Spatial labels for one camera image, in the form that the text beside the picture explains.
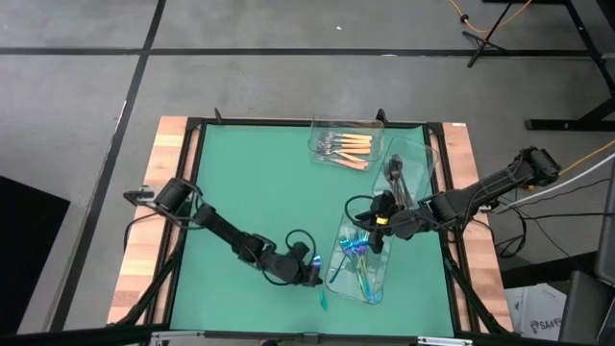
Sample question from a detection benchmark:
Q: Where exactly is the black aluminium table frame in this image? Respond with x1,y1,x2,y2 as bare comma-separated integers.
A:
109,108,514,337

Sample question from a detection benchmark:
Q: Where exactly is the black desk frame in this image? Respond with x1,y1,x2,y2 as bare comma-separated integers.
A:
482,0,615,134

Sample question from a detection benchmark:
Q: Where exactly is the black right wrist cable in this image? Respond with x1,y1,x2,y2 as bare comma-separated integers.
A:
343,193,385,231

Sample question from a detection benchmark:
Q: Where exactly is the black tripod stand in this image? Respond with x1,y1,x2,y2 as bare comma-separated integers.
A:
460,0,518,69

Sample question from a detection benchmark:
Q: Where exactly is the green table mat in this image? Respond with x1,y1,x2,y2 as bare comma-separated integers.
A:
168,122,456,337

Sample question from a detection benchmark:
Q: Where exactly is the white floor cable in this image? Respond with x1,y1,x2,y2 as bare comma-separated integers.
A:
494,152,615,213

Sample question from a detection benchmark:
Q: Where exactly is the silver metal bracket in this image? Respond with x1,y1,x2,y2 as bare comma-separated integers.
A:
149,329,206,346
416,334,475,346

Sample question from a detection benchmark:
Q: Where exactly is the yellow floor cable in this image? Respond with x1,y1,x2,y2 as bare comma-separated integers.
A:
447,0,535,35

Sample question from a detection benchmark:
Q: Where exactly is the clear plastic container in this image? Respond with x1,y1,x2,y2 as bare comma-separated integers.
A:
307,114,385,172
325,207,398,307
372,135,439,210

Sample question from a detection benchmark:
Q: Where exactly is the black floor mat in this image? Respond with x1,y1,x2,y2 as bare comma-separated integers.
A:
0,175,72,337

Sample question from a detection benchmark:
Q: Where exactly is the black gantry crossbar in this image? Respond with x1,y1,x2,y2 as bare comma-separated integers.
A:
0,322,529,346

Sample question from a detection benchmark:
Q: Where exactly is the grey cabinet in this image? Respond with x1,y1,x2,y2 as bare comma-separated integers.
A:
594,158,615,288

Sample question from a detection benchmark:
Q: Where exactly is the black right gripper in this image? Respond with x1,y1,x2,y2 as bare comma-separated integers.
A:
367,190,433,241

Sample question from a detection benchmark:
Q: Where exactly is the yellow extension cord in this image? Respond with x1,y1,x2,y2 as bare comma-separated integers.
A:
526,138,615,191

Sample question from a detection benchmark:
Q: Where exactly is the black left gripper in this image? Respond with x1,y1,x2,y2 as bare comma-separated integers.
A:
261,242,322,288

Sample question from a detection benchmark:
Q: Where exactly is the white cardboard box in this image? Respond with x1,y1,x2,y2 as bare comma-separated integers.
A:
504,282,569,343

